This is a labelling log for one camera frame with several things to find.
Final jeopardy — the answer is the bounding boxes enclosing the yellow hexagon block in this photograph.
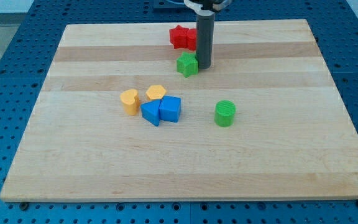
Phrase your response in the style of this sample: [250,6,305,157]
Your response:
[145,85,167,100]

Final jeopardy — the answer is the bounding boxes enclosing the green star block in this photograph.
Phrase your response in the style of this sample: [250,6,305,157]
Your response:
[177,52,198,78]

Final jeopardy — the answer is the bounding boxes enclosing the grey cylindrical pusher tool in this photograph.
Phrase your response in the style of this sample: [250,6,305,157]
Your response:
[196,13,215,69]

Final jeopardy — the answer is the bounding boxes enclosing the red star block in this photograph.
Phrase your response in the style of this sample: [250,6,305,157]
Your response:
[169,25,189,49]

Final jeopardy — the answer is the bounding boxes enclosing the yellow heart block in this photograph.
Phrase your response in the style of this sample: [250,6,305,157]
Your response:
[120,89,140,116]

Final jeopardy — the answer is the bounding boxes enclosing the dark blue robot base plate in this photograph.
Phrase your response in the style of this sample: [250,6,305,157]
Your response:
[152,0,191,11]

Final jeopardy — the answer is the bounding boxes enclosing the blue triangle block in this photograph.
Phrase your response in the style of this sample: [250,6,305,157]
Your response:
[140,100,161,126]

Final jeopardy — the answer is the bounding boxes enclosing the blue pentagon block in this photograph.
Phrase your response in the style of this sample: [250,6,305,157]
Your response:
[159,96,181,123]

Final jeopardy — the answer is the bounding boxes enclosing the red block behind pusher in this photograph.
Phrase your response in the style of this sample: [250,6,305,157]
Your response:
[186,29,197,51]

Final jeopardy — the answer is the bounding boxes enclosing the green cylinder block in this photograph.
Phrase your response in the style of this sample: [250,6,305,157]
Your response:
[214,100,236,127]

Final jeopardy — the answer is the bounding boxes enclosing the wooden board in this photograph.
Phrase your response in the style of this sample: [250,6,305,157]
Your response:
[0,19,358,202]

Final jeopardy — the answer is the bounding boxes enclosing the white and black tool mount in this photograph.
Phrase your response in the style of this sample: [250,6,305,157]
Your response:
[184,0,231,16]

